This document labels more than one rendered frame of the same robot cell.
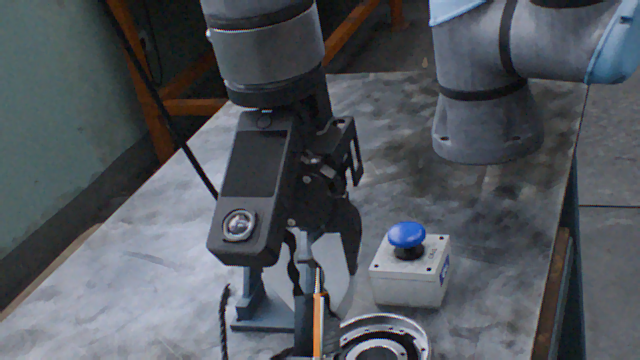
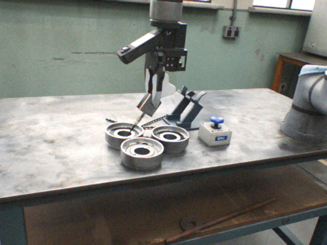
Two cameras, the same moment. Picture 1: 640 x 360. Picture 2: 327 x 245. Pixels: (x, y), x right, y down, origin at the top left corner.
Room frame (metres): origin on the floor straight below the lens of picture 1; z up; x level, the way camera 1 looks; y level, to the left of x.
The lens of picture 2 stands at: (-0.02, -0.48, 1.19)
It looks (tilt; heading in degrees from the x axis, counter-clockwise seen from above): 23 degrees down; 40
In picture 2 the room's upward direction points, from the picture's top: 5 degrees clockwise
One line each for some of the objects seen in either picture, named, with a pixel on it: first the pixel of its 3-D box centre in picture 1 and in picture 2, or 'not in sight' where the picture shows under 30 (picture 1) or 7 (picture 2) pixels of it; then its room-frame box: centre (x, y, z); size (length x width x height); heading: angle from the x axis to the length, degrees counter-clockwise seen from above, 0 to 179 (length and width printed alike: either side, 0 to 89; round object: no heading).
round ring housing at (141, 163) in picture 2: not in sight; (141, 154); (0.46, -0.02, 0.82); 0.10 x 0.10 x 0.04
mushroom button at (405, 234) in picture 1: (408, 248); (216, 125); (0.71, -0.07, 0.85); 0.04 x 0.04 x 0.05
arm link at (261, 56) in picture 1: (264, 43); (165, 11); (0.55, 0.02, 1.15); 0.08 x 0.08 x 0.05
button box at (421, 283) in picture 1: (413, 264); (216, 132); (0.72, -0.07, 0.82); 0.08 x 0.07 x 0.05; 154
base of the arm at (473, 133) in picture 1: (484, 106); (307, 119); (1.01, -0.23, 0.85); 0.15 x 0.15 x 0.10
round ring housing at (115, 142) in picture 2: not in sight; (124, 136); (0.49, 0.08, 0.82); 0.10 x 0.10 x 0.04
